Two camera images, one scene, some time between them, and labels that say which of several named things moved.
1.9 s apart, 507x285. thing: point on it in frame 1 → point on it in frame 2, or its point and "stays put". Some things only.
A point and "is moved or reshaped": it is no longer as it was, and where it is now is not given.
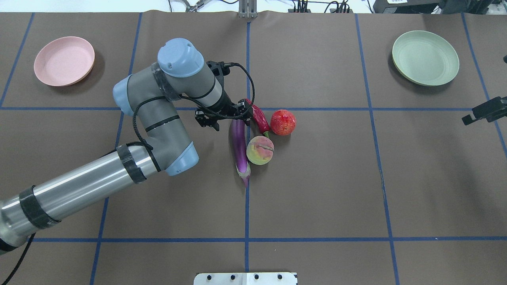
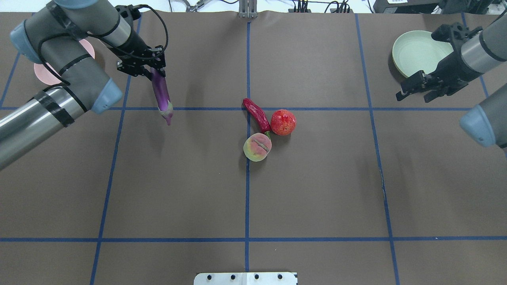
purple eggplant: (239, 137) is moved or reshaped
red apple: (283, 122) stays put
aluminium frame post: (248, 9) stays put
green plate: (425, 58) stays put
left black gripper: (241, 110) → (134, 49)
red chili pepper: (260, 119) stays put
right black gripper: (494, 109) → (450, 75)
